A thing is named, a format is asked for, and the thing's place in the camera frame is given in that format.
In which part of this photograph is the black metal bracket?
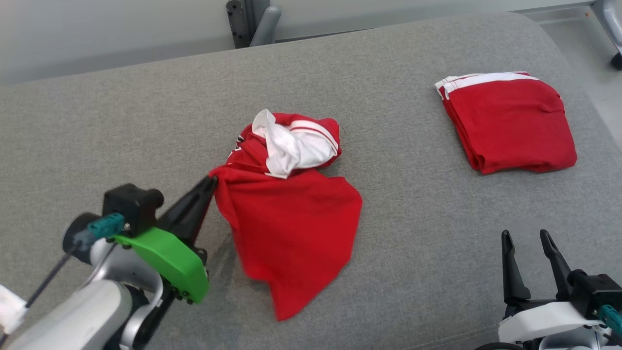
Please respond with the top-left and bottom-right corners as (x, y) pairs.
(226, 0), (253, 49)

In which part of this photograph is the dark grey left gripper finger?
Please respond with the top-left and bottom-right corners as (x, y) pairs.
(156, 176), (216, 236)
(175, 176), (218, 245)

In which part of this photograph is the red white jersey with print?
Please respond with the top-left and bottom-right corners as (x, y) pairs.
(209, 108), (363, 321)

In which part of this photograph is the grey metal leg with caster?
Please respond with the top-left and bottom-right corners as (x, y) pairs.
(590, 0), (622, 70)

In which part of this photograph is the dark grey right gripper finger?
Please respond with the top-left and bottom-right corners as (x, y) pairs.
(540, 229), (574, 298)
(501, 230), (531, 304)

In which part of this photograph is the teal right cable connector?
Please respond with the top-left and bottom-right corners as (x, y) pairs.
(599, 305), (622, 336)

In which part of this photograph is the teal cable connector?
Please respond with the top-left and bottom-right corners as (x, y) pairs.
(599, 305), (622, 336)
(73, 212), (128, 248)

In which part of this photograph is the folded red white jersey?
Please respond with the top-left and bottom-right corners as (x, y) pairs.
(434, 71), (578, 175)

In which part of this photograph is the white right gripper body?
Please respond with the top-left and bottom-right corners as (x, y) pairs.
(498, 297), (613, 350)

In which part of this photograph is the grey metal post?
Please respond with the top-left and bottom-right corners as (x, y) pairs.
(249, 5), (282, 48)

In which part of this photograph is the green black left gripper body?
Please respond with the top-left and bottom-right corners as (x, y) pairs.
(114, 226), (210, 350)

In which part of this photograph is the teal left cable connector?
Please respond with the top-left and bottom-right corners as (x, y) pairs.
(73, 212), (128, 248)

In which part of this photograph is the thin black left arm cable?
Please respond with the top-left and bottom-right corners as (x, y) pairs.
(0, 238), (86, 336)

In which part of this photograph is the white foam wrap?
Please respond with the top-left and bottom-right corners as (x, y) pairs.
(0, 284), (27, 336)

